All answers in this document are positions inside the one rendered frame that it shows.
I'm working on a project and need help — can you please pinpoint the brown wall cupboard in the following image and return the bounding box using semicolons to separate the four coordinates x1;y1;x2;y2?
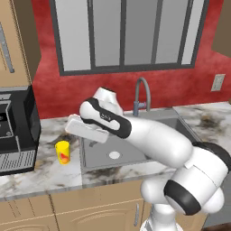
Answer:
211;0;231;59

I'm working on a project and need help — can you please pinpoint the grey-framed window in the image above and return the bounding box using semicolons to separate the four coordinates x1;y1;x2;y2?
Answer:
49;0;210;77

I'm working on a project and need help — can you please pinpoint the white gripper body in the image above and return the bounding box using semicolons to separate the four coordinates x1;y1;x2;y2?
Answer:
64;114;109;144

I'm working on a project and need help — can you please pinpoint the grey base cupboard handle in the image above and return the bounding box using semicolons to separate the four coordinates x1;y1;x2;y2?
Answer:
134;203;141;227

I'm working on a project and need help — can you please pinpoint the tan wall cupboard door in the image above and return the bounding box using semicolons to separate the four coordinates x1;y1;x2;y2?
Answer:
0;0;32;88

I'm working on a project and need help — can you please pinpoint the black coffee machine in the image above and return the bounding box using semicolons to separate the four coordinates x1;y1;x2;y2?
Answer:
0;85;42;177

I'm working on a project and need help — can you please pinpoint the yellow cup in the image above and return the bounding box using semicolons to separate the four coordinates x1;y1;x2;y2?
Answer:
54;140;71;165

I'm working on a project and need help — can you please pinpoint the white wall socket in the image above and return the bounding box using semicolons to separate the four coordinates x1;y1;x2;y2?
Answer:
210;73;226;92

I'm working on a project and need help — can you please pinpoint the tan base cupboard door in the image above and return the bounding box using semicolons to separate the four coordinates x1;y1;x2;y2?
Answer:
54;199;145;231
0;214;58;231

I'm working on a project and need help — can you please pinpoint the grey sink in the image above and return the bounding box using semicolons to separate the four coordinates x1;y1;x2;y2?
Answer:
79;107;203;174

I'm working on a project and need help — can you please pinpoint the grey tap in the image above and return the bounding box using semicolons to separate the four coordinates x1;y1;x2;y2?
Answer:
133;77;152;117

